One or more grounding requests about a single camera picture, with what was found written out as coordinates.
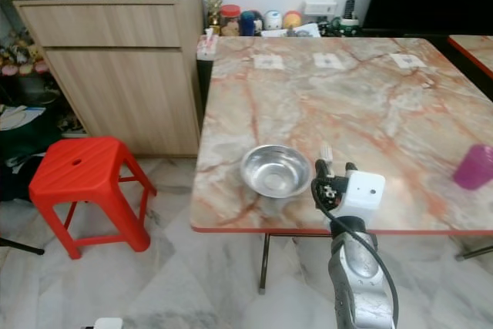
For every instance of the white plastic fork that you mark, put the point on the white plastic fork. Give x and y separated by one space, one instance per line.
326 150

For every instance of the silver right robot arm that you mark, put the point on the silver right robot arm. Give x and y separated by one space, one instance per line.
358 275

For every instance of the stainless steel bowl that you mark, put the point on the stainless steel bowl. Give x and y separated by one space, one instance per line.
276 171

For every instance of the black metal table leg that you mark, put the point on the black metal table leg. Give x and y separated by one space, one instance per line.
265 263

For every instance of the white square table sticker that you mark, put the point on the white square table sticker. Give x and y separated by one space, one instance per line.
269 62
329 60
408 60

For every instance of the pink plastic cup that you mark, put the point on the pink plastic cup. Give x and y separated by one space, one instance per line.
474 167

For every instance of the dark bag pile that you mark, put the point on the dark bag pile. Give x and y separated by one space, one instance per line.
17 156

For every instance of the white loose papers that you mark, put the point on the white loose papers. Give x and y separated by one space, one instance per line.
293 31

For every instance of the black floor pole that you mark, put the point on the black floor pole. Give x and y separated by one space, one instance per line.
21 246

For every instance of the orange yellow round toy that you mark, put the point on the orange yellow round toy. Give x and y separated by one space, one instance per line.
292 19

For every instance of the white round figurine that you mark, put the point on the white round figurine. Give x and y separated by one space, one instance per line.
272 20

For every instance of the white rectangular box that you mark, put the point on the white rectangular box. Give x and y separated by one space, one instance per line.
320 8

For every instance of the blue round container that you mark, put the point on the blue round container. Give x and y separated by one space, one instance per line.
248 23

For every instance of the pink white tissue pack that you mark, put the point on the pink white tissue pack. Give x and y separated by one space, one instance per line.
207 45

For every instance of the red edged side table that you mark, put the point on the red edged side table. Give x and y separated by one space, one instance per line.
474 50

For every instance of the jar with red lid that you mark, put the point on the jar with red lid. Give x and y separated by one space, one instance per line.
229 21

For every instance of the shelf of small toys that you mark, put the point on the shelf of small toys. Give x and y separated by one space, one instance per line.
19 53

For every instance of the red plastic stool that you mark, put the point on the red plastic stool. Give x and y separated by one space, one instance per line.
81 169

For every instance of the light wooden cabinet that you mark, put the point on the light wooden cabinet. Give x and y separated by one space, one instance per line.
119 67

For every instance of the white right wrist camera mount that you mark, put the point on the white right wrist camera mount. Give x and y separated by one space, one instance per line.
365 193

